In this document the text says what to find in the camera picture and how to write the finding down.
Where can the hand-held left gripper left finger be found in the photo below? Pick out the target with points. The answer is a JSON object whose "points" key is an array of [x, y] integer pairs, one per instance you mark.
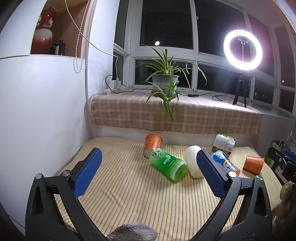
{"points": [[89, 171]]}

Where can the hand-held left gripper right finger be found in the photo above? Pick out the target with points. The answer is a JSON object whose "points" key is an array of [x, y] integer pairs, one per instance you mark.
{"points": [[211, 173]]}

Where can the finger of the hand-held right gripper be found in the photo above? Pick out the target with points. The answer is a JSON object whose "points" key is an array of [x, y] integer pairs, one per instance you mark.
{"points": [[289, 152]]}

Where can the white cup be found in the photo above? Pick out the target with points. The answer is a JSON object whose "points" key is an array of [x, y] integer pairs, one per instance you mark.
{"points": [[193, 162]]}

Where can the orange paper cup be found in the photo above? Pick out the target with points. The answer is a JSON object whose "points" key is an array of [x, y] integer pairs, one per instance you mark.
{"points": [[254, 164], [151, 144]]}

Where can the person's right hand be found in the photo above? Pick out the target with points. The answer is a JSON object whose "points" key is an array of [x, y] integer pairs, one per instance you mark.
{"points": [[288, 199]]}

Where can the blue and orange soda can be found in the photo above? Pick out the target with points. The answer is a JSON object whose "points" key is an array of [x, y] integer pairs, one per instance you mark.
{"points": [[225, 162]]}

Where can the green and white carton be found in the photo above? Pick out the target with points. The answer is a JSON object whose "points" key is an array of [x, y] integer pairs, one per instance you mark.
{"points": [[223, 142]]}

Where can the green tea bottle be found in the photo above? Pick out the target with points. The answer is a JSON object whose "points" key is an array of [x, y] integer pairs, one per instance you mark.
{"points": [[168, 164]]}

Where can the striped yellow mat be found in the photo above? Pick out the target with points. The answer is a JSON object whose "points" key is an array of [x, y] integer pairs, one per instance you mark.
{"points": [[138, 197]]}

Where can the checked beige blanket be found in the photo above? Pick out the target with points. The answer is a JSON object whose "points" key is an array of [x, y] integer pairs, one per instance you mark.
{"points": [[129, 111]]}

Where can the grey cloth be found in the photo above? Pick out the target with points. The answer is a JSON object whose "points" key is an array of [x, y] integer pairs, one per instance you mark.
{"points": [[131, 233]]}

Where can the white cabinet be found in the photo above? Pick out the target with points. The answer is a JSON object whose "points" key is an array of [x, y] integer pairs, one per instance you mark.
{"points": [[41, 104]]}

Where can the black tripod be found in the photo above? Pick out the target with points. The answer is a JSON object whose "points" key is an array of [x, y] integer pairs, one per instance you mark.
{"points": [[240, 85]]}

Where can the white power strip with chargers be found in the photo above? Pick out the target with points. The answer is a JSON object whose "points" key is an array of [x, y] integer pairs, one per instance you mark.
{"points": [[114, 86]]}

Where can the potted spider plant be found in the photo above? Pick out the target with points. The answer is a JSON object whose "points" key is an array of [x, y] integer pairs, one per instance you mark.
{"points": [[166, 80]]}

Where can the dark bottle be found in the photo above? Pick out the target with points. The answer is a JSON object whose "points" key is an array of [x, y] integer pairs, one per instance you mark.
{"points": [[61, 47], [54, 49]]}

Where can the red and white vase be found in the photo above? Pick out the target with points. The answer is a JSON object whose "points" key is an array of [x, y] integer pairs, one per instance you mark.
{"points": [[42, 37]]}

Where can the white window frame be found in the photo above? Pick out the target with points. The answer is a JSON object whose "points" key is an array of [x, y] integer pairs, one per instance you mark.
{"points": [[196, 30]]}

